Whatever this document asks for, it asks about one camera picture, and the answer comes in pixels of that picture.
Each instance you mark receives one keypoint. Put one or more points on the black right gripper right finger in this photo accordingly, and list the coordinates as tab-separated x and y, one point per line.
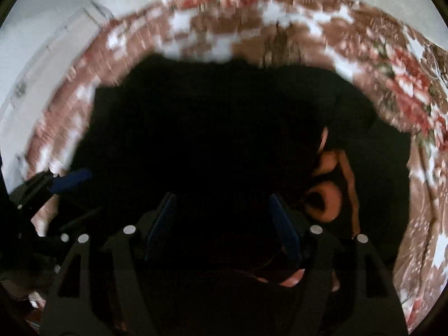
332	280

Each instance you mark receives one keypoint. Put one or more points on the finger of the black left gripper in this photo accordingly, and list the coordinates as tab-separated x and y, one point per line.
34	193

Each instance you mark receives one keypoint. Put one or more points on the white bed headboard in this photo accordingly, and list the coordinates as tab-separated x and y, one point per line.
36	84

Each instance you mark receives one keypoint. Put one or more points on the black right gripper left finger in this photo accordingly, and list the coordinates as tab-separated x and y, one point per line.
101	287

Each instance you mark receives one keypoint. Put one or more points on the floral brown bed blanket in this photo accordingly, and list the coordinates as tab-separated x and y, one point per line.
403	72

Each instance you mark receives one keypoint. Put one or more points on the black orange graffiti hoodie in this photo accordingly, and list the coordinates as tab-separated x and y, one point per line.
223	140

